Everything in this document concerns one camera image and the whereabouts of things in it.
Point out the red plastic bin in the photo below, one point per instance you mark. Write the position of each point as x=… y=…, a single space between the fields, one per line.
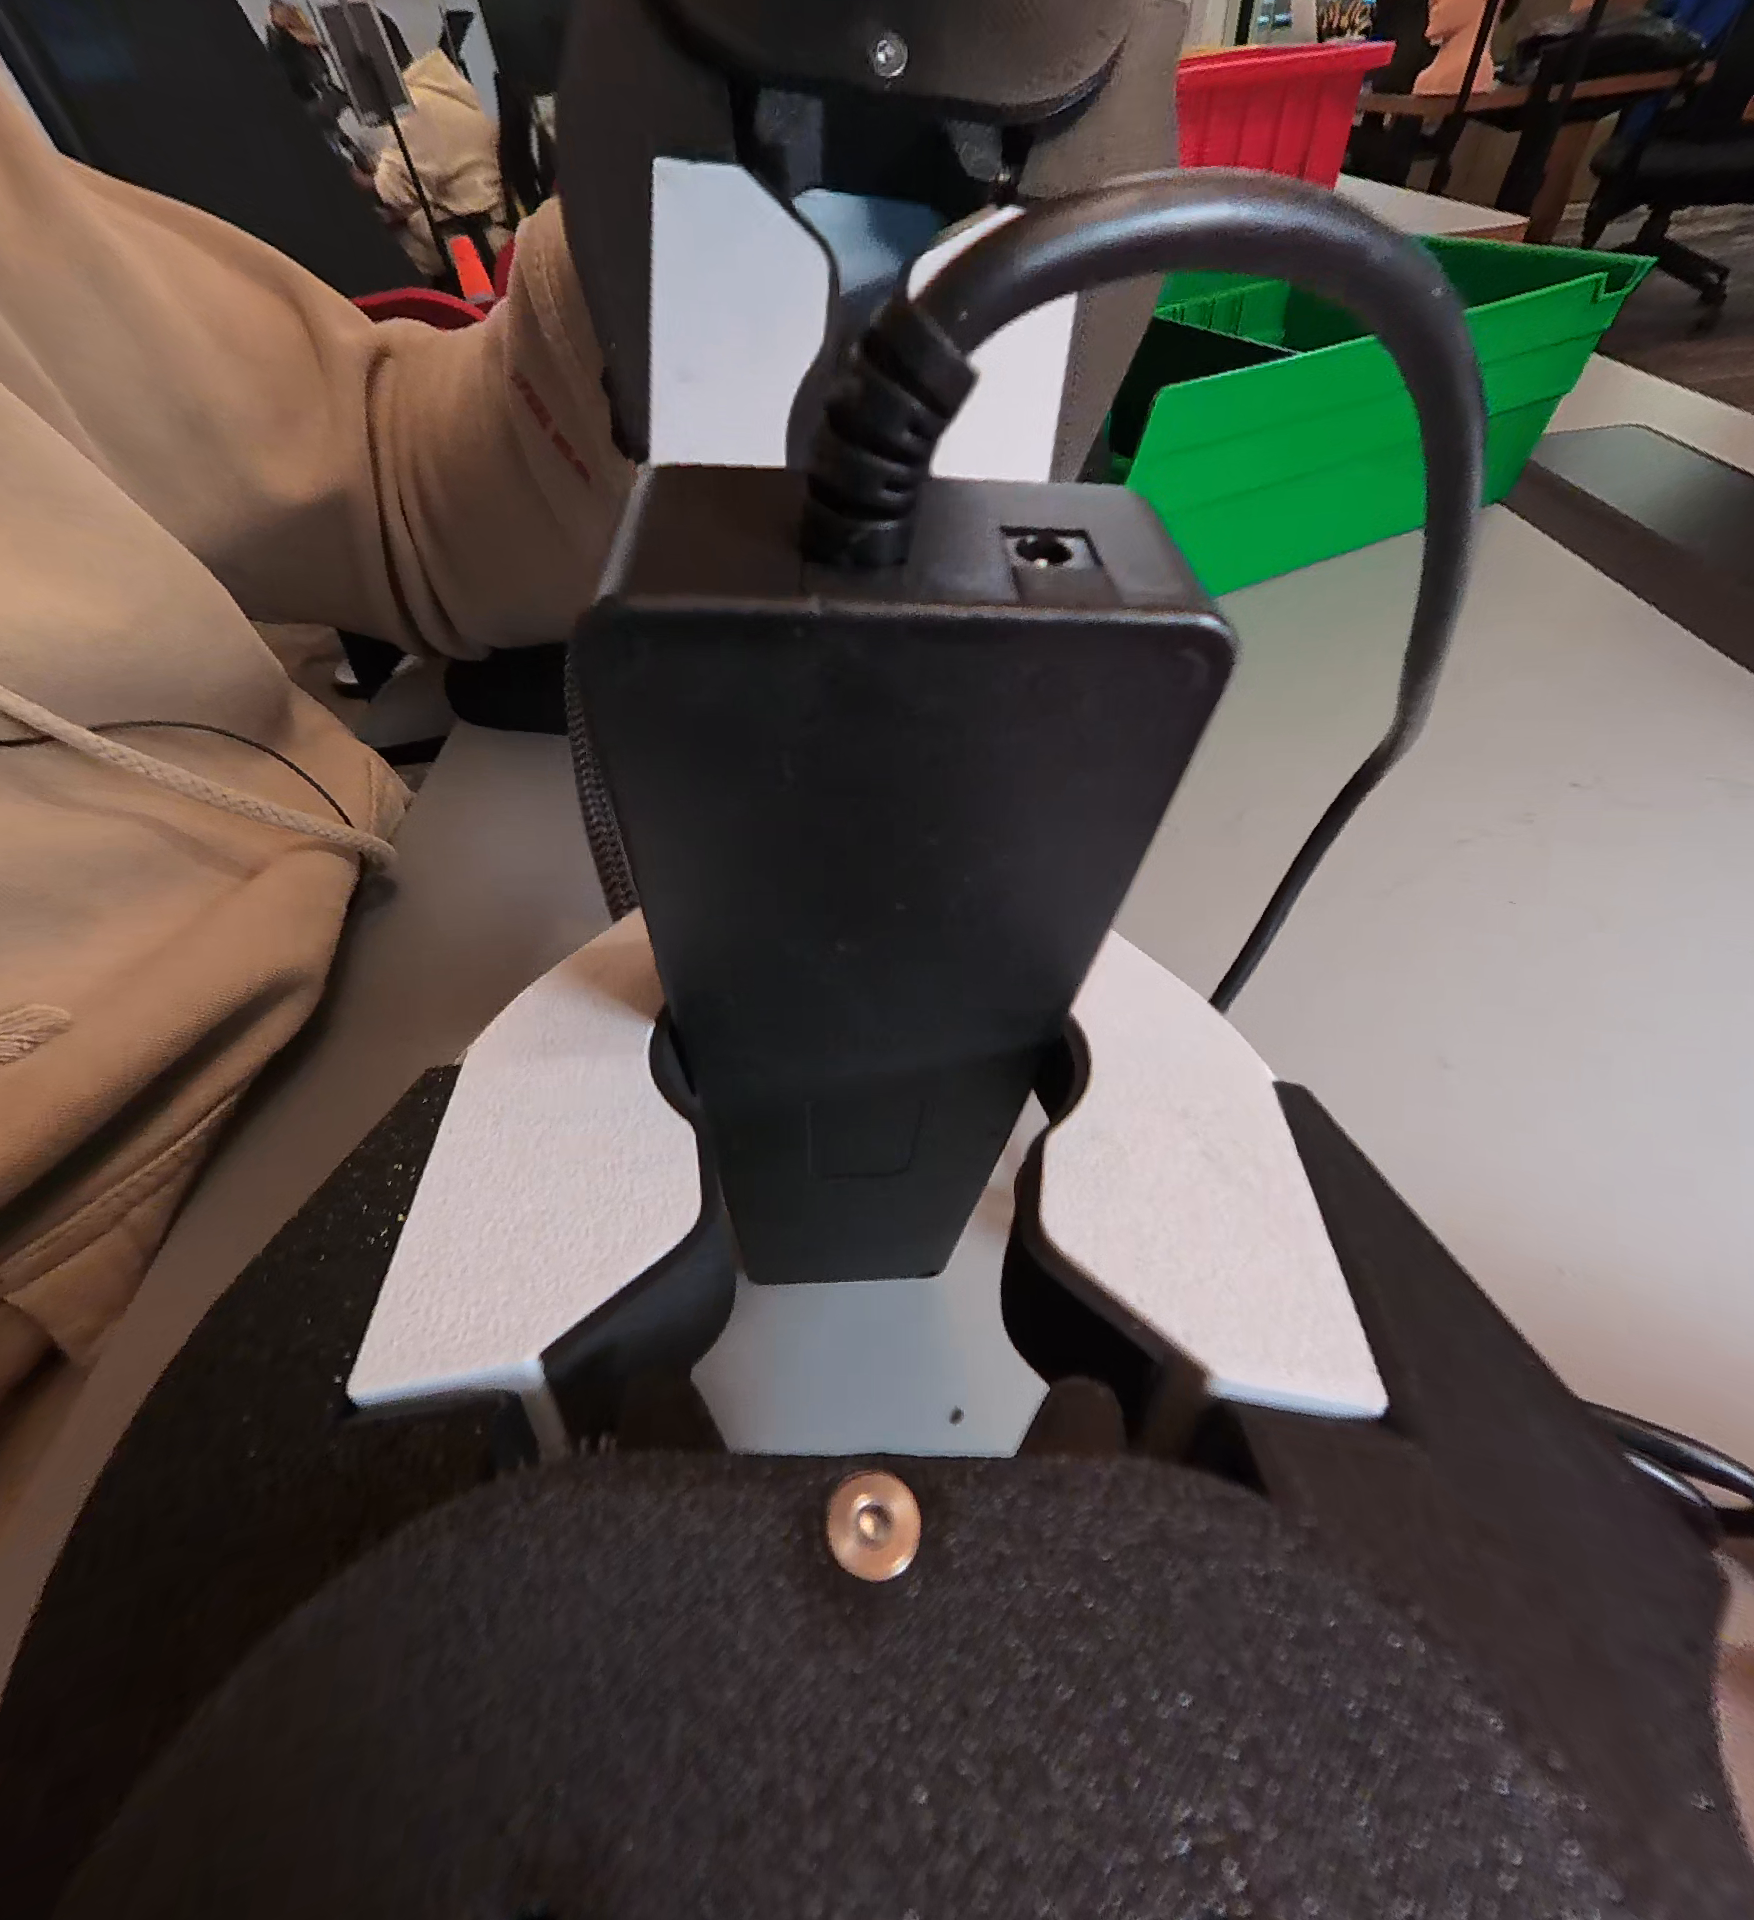
x=1266 y=114

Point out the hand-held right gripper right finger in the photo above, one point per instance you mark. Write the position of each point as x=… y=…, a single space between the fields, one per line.
x=1208 y=1214

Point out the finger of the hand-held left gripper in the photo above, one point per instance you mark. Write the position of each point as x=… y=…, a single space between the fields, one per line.
x=720 y=316
x=1026 y=407

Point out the person's beige hoodie torso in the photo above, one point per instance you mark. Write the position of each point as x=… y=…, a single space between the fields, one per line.
x=98 y=1021

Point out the black usb hub box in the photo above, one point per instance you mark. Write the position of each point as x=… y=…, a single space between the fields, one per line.
x=877 y=839

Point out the green plastic bin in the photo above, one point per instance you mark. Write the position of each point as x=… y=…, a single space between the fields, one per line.
x=1340 y=436

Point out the person's left forearm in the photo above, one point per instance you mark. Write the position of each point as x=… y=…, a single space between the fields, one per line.
x=368 y=451

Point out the black desk mat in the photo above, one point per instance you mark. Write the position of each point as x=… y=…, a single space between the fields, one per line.
x=1688 y=494

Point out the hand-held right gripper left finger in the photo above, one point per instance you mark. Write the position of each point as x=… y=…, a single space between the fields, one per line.
x=516 y=1214

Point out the red chair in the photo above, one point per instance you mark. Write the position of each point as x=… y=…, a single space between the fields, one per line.
x=427 y=306

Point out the black office chair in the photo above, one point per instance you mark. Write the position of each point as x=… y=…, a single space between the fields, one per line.
x=1672 y=149

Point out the wooden desk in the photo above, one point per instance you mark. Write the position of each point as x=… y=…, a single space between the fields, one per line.
x=1507 y=97

